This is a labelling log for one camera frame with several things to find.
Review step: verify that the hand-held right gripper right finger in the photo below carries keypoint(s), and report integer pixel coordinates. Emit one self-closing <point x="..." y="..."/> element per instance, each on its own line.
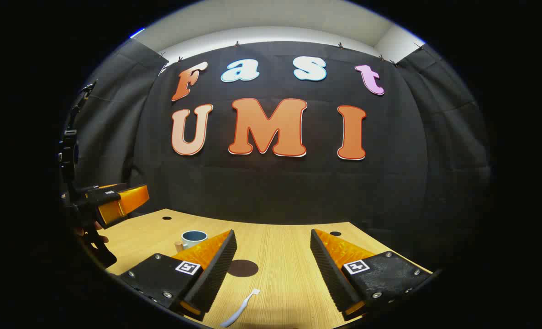
<point x="330" y="274"/>

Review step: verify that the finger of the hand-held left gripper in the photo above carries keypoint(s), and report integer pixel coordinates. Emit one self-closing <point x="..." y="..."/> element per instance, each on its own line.
<point x="111" y="186"/>
<point x="131" y="201"/>

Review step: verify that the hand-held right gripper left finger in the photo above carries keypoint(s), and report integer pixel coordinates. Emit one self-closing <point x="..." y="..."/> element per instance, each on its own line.
<point x="216" y="269"/>

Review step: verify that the dark brown round coaster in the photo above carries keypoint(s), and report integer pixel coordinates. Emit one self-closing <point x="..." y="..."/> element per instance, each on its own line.
<point x="245" y="268"/>

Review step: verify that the blue-grey cup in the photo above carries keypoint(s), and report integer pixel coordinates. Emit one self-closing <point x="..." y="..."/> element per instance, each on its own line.
<point x="189" y="242"/>

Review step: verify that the white toothbrush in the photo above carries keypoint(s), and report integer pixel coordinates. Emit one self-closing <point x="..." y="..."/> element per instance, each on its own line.
<point x="241" y="310"/>

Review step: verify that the wooden desktop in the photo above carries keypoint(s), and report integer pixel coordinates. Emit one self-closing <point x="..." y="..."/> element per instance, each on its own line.
<point x="280" y="256"/>

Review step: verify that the black backdrop cloth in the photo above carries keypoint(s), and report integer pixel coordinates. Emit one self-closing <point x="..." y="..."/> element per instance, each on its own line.
<point x="270" y="192"/>

